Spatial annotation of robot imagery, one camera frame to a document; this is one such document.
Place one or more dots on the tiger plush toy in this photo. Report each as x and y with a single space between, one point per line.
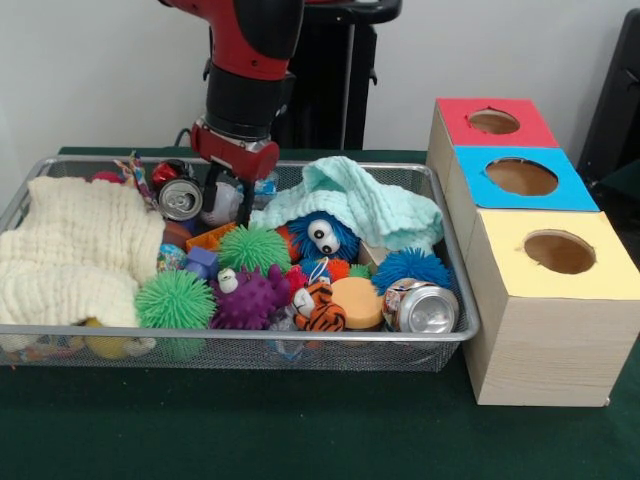
320 312

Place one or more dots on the green spiky rubber ball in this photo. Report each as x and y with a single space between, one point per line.
175 300

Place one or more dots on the red and silver drink can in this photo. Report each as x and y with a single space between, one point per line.
180 200

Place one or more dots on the dark green table cloth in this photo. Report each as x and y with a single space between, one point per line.
300 430

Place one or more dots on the black stand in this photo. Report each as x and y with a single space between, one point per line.
615 100

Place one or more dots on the white baseball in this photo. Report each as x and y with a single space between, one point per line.
227 200

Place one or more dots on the wooden box with three holes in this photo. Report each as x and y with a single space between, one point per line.
550 350

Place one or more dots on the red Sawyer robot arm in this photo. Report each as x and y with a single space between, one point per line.
250 40

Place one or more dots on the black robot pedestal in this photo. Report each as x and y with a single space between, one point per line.
340 75

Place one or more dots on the blue spiky rubber ball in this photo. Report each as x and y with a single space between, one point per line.
410 270

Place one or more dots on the green spiky toy with eyes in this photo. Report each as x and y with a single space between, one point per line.
255 250

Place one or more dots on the purple spiky toy with eyes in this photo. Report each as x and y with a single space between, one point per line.
250 305

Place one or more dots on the light blue waffle cloth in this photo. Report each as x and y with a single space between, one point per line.
380 200

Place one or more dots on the blue spiky ball with eyes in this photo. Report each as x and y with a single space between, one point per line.
300 235

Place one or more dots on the crushed silver drink can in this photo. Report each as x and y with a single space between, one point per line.
425 310

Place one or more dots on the cream waffle cloth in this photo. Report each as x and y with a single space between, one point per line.
75 240

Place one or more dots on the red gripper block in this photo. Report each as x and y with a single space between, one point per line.
235 157

